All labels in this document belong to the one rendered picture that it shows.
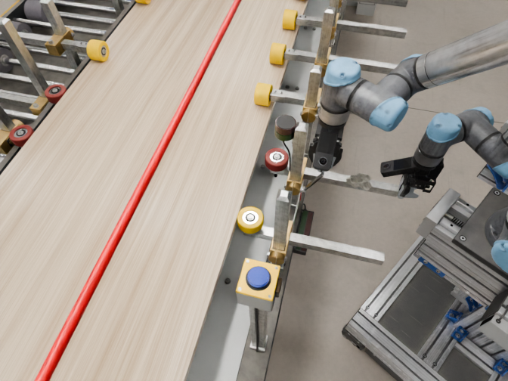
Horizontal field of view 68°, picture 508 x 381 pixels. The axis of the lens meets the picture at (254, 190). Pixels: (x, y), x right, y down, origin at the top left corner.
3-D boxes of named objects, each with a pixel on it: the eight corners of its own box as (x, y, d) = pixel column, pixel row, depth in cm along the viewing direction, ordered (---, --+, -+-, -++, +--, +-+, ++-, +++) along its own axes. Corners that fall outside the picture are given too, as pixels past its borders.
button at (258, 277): (271, 272, 71) (271, 268, 70) (266, 292, 69) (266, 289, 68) (250, 267, 72) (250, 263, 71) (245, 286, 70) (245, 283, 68)
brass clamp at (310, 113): (321, 98, 141) (323, 88, 136) (316, 124, 133) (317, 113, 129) (305, 96, 142) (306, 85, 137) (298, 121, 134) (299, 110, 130)
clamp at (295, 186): (305, 166, 135) (307, 157, 131) (298, 196, 128) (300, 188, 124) (290, 163, 136) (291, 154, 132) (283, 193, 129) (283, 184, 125)
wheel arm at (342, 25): (404, 34, 161) (407, 26, 158) (404, 39, 159) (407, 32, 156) (289, 19, 169) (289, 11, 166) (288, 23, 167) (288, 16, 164)
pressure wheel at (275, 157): (289, 169, 138) (290, 149, 128) (284, 187, 133) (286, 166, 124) (267, 165, 139) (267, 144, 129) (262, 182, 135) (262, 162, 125)
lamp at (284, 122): (292, 163, 126) (298, 116, 108) (289, 176, 123) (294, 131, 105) (275, 160, 127) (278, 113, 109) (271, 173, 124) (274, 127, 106)
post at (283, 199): (283, 267, 132) (292, 189, 93) (280, 276, 130) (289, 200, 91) (273, 264, 133) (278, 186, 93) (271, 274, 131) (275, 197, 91)
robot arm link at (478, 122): (495, 145, 105) (465, 158, 103) (467, 119, 111) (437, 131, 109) (511, 125, 99) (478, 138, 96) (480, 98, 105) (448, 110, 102)
